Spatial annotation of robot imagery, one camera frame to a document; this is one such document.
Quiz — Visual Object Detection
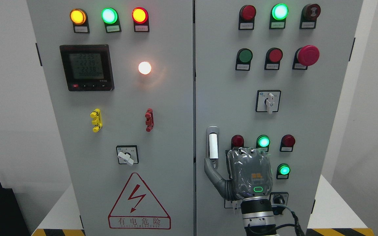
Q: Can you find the white glowing indicator lamp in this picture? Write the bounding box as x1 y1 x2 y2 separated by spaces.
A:
138 61 152 75

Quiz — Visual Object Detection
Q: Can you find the green indicator lamp top right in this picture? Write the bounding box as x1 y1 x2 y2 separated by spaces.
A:
269 3 289 30

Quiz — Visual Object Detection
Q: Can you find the dark red buzzer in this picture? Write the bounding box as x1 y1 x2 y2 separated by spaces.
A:
299 3 321 29

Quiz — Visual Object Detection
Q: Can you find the left door white selector switch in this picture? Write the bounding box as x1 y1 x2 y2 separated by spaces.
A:
116 145 139 166

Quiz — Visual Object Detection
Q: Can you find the red indicator lamp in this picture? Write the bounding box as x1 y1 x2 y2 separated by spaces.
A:
238 5 257 31
132 7 150 32
231 134 244 149
280 134 296 152

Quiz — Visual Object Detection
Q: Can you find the white platform with hazard stripes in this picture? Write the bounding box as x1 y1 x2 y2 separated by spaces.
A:
32 176 374 236

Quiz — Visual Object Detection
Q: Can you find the red push button upper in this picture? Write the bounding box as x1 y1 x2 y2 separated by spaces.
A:
264 47 283 70

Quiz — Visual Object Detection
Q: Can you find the green push button upper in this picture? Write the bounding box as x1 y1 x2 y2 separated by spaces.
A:
235 48 253 71

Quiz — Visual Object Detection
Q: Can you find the upper right white selector switch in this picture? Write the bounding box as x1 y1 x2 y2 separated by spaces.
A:
256 90 282 114

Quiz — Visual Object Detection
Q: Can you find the red indicator lamp top left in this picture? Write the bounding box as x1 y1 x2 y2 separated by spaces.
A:
132 7 150 32

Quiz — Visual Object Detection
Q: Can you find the green indicator lamp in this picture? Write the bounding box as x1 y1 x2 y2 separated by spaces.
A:
269 3 289 30
101 8 121 33
256 135 270 152

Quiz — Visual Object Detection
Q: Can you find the lower white selector switch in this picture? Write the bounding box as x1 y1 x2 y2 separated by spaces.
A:
224 200 242 215

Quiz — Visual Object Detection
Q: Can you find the red terminal connector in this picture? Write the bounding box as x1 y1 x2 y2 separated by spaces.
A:
145 108 154 132

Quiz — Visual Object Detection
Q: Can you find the left grey cabinet door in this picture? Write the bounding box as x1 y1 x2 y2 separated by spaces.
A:
27 0 194 236

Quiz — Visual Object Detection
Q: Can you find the lit green push button lower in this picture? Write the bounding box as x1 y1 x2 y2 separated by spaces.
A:
276 163 291 180

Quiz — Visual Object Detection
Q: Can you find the black digital power meter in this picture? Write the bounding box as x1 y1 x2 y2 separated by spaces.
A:
59 44 115 91

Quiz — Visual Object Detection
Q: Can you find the red electric hazard warning sticker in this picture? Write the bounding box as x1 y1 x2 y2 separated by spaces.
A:
108 172 171 230

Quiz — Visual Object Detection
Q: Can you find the yellow terminal connector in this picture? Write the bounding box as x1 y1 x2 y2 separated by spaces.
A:
90 108 103 133

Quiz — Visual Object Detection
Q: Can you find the green indicator lamp middle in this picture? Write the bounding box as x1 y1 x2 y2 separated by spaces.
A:
256 135 270 152

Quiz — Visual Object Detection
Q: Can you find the yellow indicator lamp top left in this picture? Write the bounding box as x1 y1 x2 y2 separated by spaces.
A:
70 9 90 33

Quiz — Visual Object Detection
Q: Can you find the black box with antenna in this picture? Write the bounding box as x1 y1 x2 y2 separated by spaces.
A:
0 182 30 236

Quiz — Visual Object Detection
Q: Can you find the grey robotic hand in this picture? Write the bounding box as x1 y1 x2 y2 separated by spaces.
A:
204 147 273 201

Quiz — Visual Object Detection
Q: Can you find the red indicator lamp top right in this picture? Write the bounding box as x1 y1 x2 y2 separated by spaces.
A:
238 5 257 31

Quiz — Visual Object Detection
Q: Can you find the red emergency stop mushroom button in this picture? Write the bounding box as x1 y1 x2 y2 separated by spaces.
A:
292 45 320 70

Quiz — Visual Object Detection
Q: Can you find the red indicator lamp middle right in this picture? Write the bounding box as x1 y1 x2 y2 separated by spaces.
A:
280 134 296 152

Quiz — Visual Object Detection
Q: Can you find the green indicator lamp top left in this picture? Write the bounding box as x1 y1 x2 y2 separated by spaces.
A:
101 8 121 33

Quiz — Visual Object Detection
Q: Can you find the right grey cabinet door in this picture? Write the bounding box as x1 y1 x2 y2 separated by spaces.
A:
195 0 363 236

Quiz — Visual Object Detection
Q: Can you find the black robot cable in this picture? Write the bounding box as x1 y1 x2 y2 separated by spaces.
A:
270 204 307 236

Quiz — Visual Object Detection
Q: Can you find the grey cabinet door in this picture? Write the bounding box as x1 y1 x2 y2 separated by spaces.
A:
27 0 194 236
195 0 363 236

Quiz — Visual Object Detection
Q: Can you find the black rotary selector switch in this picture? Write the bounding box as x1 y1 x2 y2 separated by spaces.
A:
269 192 289 216

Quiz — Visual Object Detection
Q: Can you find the silver door lock handle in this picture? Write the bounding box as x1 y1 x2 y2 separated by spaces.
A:
206 126 219 169

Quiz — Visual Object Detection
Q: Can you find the red indicator lamp middle left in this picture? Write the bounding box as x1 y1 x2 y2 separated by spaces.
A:
231 134 244 149

